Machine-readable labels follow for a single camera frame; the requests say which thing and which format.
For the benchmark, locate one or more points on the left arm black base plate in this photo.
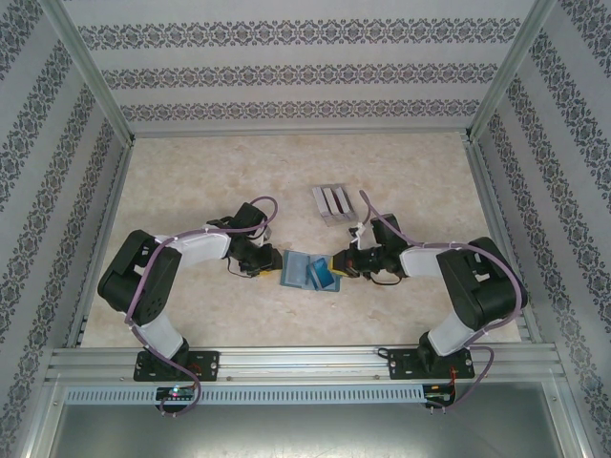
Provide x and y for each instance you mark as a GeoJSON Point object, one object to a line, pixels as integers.
{"type": "Point", "coordinates": [210, 365]}

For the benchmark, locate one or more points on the aluminium side rail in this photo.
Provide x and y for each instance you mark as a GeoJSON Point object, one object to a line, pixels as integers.
{"type": "Point", "coordinates": [501, 205]}
{"type": "Point", "coordinates": [102, 238]}

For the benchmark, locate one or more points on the blue card holder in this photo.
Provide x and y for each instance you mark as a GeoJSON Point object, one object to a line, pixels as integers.
{"type": "Point", "coordinates": [295, 269]}

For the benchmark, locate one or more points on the blue credit card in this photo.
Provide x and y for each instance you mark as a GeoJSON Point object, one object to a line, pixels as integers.
{"type": "Point", "coordinates": [321, 274]}

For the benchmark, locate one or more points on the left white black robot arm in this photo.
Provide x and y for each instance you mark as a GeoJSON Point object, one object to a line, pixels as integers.
{"type": "Point", "coordinates": [200, 250]}

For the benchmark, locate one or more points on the grey striped rectangular block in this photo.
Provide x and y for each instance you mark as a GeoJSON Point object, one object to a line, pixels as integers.
{"type": "Point", "coordinates": [329, 210]}

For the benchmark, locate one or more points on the aluminium mounting rail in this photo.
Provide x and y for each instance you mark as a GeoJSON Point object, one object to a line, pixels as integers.
{"type": "Point", "coordinates": [296, 362]}

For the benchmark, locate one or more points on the aluminium frame post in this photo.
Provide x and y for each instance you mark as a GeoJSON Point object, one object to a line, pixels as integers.
{"type": "Point", "coordinates": [86, 71]}
{"type": "Point", "coordinates": [513, 71]}

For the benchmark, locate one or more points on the grey metal sheet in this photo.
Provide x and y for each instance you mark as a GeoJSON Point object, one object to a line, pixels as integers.
{"type": "Point", "coordinates": [305, 434]}

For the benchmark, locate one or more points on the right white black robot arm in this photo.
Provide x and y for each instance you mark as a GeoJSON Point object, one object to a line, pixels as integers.
{"type": "Point", "coordinates": [420, 262]}

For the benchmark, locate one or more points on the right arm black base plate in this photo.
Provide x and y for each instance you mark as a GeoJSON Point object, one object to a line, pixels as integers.
{"type": "Point", "coordinates": [401, 365]}

